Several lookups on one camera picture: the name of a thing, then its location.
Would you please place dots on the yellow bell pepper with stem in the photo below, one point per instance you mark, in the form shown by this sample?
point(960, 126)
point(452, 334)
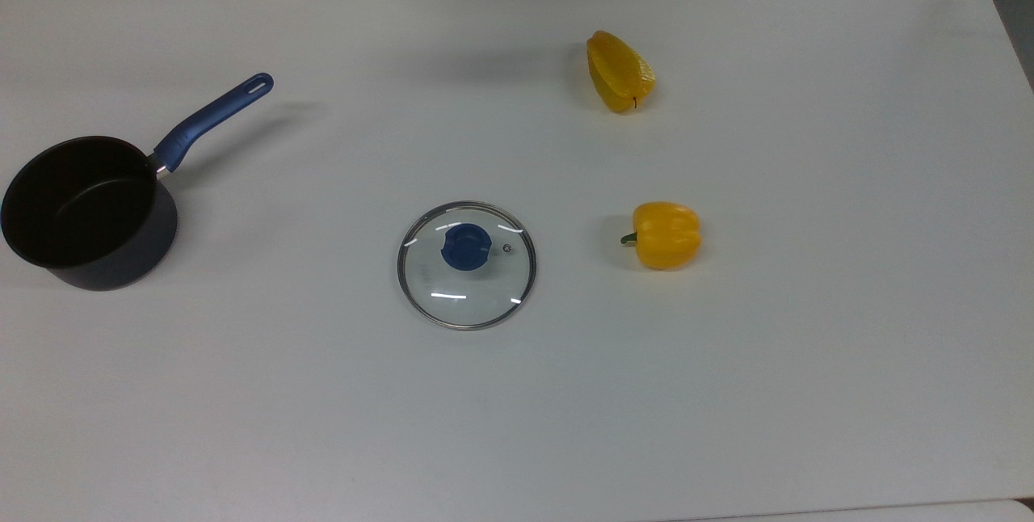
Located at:
point(666, 235)

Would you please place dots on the yellow starfruit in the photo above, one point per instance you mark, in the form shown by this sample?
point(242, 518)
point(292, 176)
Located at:
point(618, 73)

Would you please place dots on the glass lid with blue knob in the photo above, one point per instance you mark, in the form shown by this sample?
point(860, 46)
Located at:
point(466, 279)

